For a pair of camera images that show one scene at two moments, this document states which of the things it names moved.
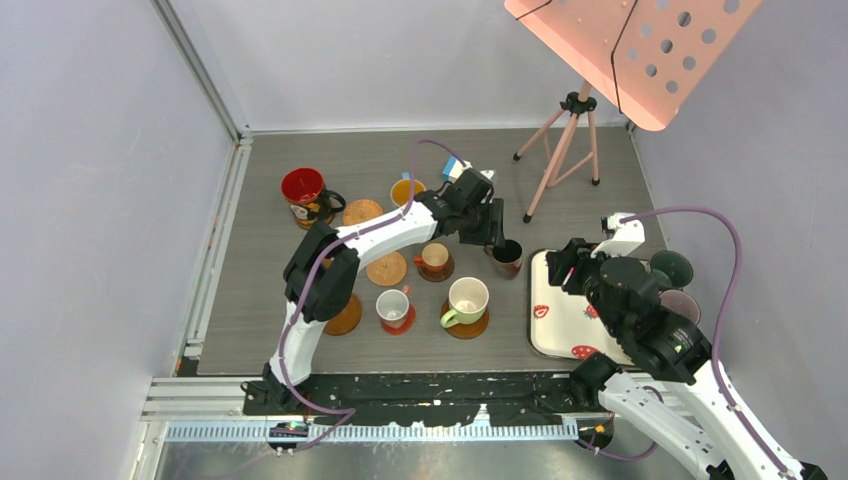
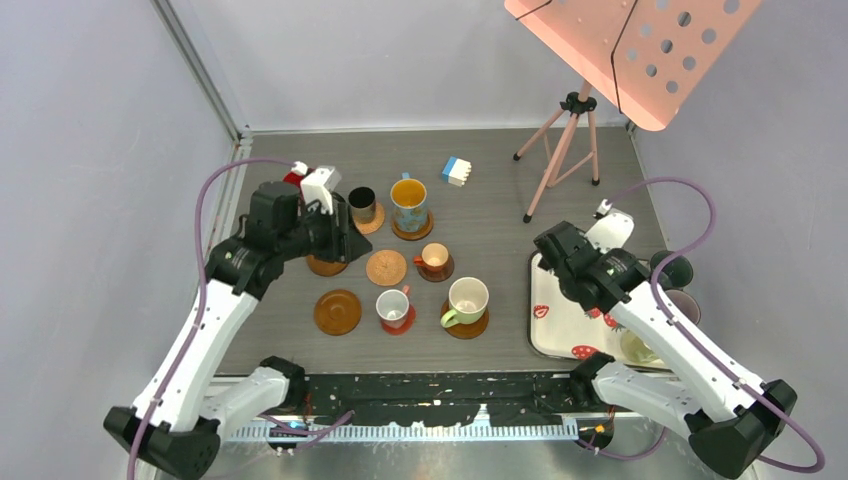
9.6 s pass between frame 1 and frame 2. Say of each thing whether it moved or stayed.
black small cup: moved
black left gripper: moved
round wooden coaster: stayed
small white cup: stayed
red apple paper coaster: stayed
